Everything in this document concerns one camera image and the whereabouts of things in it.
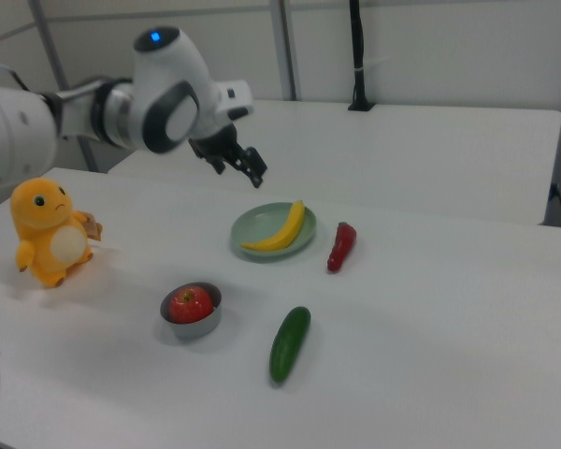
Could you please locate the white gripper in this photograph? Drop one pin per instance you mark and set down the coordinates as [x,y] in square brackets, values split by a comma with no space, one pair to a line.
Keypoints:
[234,100]

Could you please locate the yellow banana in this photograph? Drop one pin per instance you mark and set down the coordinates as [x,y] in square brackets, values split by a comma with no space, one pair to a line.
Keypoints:
[285,234]

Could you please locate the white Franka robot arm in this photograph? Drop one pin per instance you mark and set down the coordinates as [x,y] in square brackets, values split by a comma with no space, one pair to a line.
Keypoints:
[168,84]

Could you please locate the light green plastic plate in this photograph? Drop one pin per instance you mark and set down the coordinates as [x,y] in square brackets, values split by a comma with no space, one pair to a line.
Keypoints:
[262,222]

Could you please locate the red chili pepper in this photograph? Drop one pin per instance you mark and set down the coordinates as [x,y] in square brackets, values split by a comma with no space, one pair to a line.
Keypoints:
[341,248]

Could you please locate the red apple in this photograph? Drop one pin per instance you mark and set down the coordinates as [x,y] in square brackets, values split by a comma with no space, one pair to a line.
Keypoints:
[191,306]

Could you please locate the black pole with clamp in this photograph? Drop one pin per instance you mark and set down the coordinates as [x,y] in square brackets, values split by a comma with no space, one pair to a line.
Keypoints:
[359,56]

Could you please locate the small metal bowl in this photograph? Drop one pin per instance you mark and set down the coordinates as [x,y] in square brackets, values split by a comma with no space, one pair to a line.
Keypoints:
[196,331]

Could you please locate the green cucumber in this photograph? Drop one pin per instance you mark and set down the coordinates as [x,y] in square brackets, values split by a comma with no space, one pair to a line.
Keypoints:
[290,343]

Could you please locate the orange plush toy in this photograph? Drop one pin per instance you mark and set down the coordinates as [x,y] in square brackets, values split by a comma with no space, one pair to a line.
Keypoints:
[47,234]

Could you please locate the grey partition post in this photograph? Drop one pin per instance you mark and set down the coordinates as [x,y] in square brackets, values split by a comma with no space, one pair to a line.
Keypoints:
[51,42]
[287,47]

